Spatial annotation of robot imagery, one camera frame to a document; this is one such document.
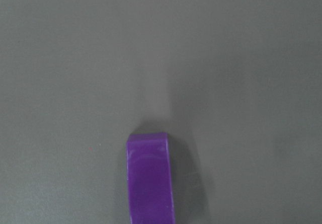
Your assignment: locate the purple trapezoid block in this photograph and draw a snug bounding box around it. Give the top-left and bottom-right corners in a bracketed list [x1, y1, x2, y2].
[126, 132, 176, 223]

